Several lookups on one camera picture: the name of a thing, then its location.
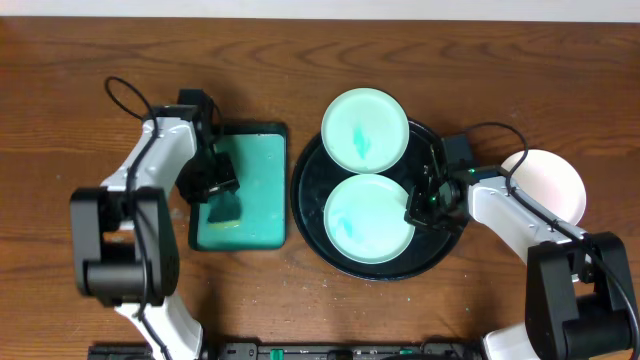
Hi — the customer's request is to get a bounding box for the dark green sponge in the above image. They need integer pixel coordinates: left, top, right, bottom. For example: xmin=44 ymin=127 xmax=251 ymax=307
xmin=207 ymin=191 xmax=242 ymax=224

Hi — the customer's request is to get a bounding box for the green rectangular soap tray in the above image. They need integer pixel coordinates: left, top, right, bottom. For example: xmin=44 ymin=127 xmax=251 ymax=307
xmin=188 ymin=123 xmax=288 ymax=252

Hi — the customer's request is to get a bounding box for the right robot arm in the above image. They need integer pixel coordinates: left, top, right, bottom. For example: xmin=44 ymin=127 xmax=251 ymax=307
xmin=405 ymin=135 xmax=639 ymax=359

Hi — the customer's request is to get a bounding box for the pink plate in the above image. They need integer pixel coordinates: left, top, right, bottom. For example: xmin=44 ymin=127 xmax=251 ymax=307
xmin=513 ymin=149 xmax=587 ymax=225

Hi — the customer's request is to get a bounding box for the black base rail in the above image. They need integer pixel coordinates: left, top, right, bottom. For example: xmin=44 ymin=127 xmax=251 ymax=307
xmin=85 ymin=340 xmax=489 ymax=360

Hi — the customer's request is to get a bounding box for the green plate with stain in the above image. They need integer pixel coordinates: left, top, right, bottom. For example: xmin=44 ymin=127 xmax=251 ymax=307
xmin=321 ymin=88 xmax=410 ymax=174

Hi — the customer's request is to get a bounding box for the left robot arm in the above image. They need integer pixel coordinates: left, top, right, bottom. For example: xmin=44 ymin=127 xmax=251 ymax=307
xmin=70 ymin=89 xmax=240 ymax=359

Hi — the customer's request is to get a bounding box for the round black tray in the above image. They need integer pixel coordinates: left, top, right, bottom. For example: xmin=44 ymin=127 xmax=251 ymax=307
xmin=291 ymin=122 xmax=466 ymax=281

